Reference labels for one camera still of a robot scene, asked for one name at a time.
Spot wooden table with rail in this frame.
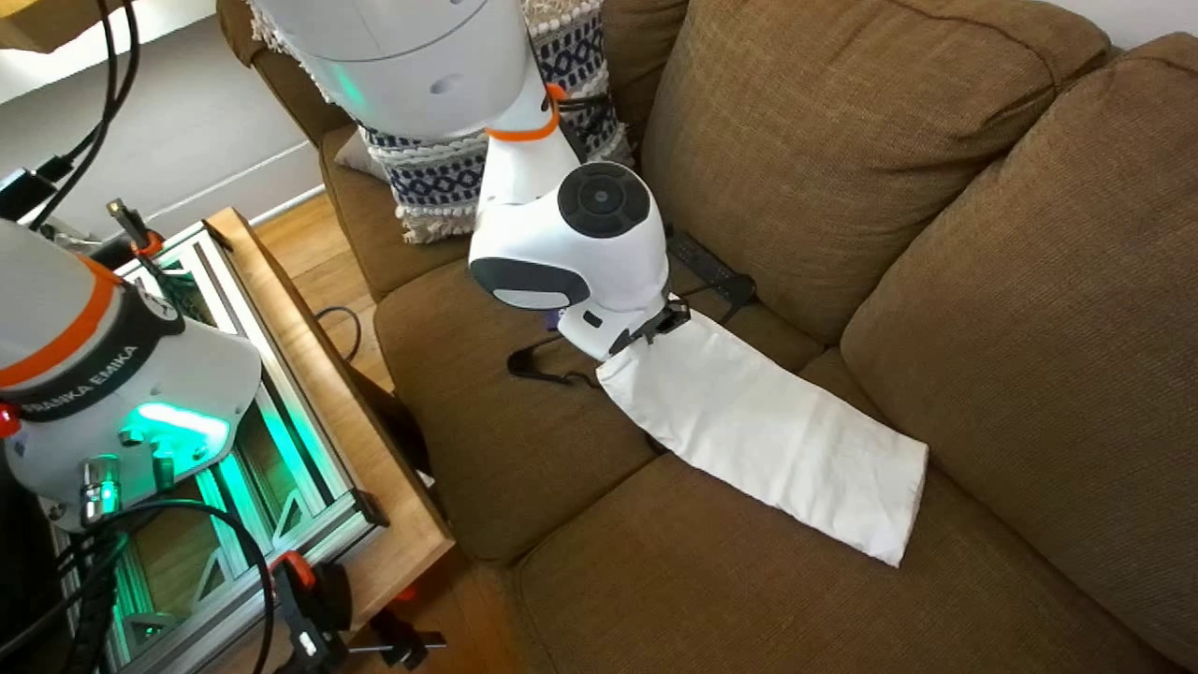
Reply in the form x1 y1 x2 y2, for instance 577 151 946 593
104 208 450 674

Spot black cable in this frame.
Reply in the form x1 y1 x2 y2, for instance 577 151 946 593
0 0 278 674

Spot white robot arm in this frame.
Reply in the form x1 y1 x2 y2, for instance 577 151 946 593
259 0 678 359

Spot white towel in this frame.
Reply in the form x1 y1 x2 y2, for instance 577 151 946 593
601 314 930 565

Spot brown fabric sofa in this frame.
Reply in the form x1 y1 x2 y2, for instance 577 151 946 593
213 0 1198 674

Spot blue white tasselled pillow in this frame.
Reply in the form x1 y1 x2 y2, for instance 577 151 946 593
256 0 627 245

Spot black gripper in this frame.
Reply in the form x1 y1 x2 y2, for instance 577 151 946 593
610 298 691 352

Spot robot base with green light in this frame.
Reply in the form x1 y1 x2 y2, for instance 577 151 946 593
0 226 263 519

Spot orange black clamp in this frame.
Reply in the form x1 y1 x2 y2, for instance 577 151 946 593
269 549 447 674

